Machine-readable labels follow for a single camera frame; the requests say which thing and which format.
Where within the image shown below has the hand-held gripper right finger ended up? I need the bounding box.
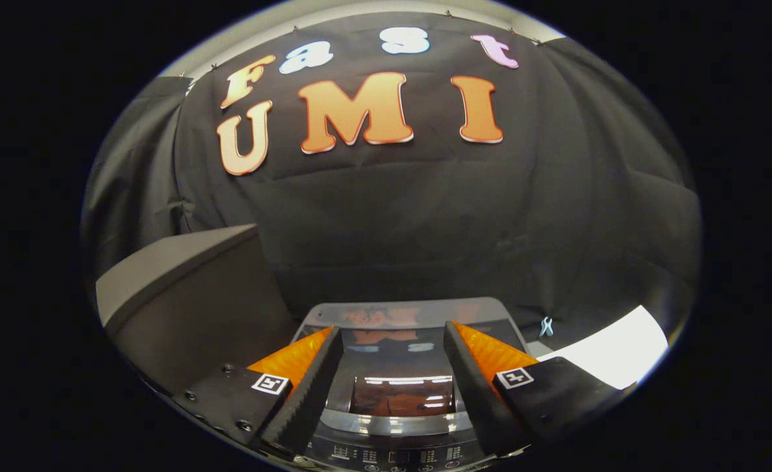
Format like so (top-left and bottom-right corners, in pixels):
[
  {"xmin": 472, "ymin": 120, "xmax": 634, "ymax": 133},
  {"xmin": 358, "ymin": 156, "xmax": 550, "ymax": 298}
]
[{"xmin": 443, "ymin": 321, "xmax": 626, "ymax": 457}]

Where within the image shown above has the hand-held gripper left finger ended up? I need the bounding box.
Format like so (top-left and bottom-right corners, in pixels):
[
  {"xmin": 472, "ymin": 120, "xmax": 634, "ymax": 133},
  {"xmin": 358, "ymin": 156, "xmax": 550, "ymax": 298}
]
[{"xmin": 174, "ymin": 326, "xmax": 345, "ymax": 454}]

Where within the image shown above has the grey washing machine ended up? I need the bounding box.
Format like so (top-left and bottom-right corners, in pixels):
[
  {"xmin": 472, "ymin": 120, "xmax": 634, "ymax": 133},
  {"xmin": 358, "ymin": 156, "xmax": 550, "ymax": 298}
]
[{"xmin": 289, "ymin": 297, "xmax": 538, "ymax": 472}]

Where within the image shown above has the grey cabinet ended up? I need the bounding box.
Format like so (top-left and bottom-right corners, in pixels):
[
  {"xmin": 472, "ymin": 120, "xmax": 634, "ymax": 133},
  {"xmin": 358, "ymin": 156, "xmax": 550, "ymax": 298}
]
[{"xmin": 95, "ymin": 224, "xmax": 302, "ymax": 395}]

